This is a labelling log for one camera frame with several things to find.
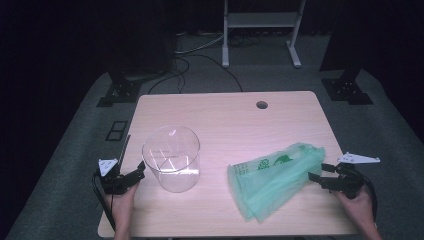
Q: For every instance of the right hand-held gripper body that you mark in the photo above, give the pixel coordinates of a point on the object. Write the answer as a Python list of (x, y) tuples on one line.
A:
[(348, 181)]

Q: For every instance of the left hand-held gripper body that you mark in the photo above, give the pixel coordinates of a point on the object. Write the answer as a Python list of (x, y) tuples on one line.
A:
[(115, 183)]

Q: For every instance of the clear plastic round bin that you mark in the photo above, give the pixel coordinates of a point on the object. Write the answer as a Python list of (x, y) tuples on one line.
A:
[(173, 173)]

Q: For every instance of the green plastic bag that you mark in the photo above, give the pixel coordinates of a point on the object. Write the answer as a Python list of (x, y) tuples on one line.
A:
[(266, 186)]

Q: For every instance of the person's left hand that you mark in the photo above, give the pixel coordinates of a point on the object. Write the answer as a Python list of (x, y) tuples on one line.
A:
[(121, 208)]

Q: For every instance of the person's right hand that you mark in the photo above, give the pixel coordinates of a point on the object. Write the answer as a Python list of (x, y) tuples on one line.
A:
[(360, 208)]

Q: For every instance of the black stand base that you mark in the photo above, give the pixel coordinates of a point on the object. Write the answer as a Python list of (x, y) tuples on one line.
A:
[(346, 90), (121, 91)]

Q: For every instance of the white metal stand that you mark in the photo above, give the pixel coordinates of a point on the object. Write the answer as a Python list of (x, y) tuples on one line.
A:
[(263, 19)]

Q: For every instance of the black floor outlet frame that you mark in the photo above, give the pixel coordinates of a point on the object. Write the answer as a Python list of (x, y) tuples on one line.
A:
[(116, 130)]

